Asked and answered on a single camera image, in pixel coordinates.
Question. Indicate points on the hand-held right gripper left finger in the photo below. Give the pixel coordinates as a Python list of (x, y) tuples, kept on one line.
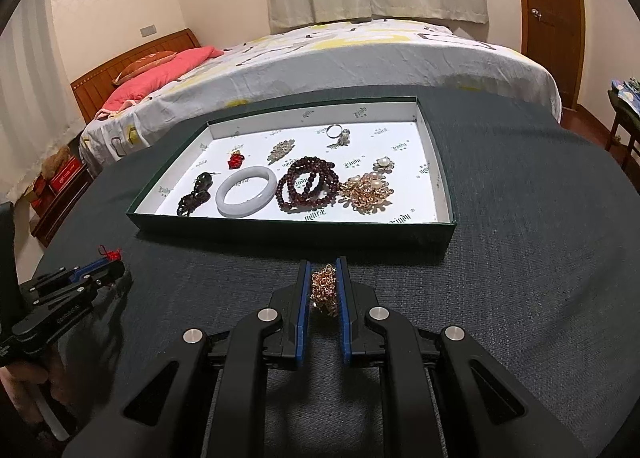
[(300, 308)]

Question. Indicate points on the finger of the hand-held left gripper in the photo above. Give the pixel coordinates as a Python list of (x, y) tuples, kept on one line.
[(102, 278), (90, 270)]

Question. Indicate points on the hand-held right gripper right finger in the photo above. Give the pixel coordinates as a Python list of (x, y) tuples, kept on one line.
[(345, 308)]

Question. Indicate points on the red knot charm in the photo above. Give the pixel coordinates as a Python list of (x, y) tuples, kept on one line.
[(111, 254)]

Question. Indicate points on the gold cluster brooch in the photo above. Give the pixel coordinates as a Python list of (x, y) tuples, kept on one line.
[(324, 288)]

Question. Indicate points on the white jade bangle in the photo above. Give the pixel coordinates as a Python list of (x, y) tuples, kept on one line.
[(245, 210)]

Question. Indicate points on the pearl brooch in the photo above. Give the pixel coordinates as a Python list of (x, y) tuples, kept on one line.
[(384, 163)]

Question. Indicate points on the silver rhinestone brooch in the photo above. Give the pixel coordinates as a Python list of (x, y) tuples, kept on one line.
[(280, 150)]

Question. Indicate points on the red pendant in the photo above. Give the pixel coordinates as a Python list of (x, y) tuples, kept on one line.
[(236, 160)]

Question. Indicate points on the green cardboard box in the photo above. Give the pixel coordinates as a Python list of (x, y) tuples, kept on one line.
[(410, 148)]

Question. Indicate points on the person's left hand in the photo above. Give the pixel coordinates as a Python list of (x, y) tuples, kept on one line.
[(15, 398)]

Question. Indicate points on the wooden nightstand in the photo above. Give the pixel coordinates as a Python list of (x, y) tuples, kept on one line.
[(55, 213)]

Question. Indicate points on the red box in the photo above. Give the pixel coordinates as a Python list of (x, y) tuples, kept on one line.
[(65, 175)]

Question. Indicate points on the dark green tablecloth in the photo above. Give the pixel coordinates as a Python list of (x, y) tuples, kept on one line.
[(500, 263)]

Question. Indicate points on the wooden headboard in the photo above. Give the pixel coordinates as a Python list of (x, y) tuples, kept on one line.
[(100, 78)]

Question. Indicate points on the pink pillow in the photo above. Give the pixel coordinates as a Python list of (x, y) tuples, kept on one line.
[(160, 75)]

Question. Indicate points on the orange pillow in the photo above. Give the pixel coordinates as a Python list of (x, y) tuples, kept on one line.
[(145, 65)]

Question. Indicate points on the bed with printed sheet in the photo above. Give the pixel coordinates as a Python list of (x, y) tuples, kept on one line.
[(350, 63)]

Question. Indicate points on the wooden chair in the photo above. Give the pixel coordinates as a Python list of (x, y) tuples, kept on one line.
[(622, 133)]

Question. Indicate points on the pile of clothes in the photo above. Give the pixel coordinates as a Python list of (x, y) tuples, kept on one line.
[(627, 93)]

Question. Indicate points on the brown wooden door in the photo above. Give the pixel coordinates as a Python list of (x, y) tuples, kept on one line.
[(550, 13)]

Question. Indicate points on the wall outlet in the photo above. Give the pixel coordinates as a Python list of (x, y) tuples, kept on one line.
[(147, 30)]

